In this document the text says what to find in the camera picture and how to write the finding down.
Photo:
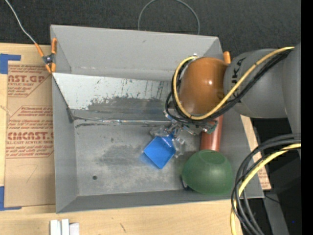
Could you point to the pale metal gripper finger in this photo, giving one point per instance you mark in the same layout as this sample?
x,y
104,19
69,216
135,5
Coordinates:
x,y
160,131
179,144

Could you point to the blue flat block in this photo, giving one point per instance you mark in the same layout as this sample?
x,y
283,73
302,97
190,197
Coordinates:
x,y
159,153

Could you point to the red-brown flat block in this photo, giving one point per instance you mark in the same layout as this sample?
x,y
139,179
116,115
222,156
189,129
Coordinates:
x,y
210,138

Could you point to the green bowl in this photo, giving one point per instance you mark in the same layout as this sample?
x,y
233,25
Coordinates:
x,y
207,172

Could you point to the grey metal bin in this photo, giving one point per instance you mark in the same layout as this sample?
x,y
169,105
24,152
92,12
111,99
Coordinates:
x,y
110,155

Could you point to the brown cardboard board red print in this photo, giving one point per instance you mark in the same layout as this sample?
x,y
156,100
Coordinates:
x,y
27,121

